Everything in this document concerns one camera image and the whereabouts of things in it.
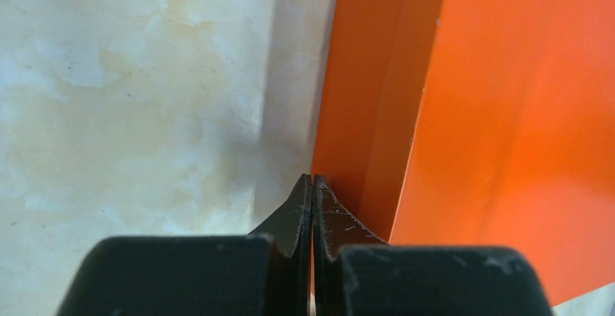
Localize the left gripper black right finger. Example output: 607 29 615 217
313 175 552 315

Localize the orange box lid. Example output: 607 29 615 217
384 0 614 305

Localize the orange cookie box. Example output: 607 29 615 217
311 0 409 240

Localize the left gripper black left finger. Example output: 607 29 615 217
58 174 313 315

